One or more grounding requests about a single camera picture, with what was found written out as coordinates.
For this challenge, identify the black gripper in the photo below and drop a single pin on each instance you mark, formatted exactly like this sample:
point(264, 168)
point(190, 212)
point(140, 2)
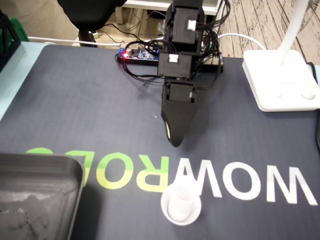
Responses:
point(181, 92)

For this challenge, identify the white flanged plastic cylinder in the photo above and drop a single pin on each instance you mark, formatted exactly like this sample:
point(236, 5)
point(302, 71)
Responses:
point(181, 205)

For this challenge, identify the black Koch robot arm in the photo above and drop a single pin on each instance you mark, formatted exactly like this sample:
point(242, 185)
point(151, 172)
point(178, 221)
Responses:
point(185, 25)

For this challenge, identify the robot motor controller board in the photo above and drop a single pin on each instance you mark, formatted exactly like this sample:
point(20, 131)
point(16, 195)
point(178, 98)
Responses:
point(213, 58)

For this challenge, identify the blue voltage converter board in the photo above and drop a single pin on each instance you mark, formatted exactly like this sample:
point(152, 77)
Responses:
point(142, 53)

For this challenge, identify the dark grey WOWROBO mat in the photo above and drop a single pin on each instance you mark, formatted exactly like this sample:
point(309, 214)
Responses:
point(75, 100)

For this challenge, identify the white desk lamp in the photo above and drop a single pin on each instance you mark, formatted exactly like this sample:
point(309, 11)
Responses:
point(275, 80)

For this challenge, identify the black office chair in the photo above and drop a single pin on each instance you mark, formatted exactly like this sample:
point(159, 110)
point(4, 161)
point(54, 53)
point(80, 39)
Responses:
point(87, 12)

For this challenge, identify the black plastic tray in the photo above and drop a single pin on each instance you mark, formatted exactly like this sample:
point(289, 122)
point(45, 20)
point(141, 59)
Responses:
point(37, 200)

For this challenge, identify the green box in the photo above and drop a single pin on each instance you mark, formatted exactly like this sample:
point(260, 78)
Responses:
point(21, 30)

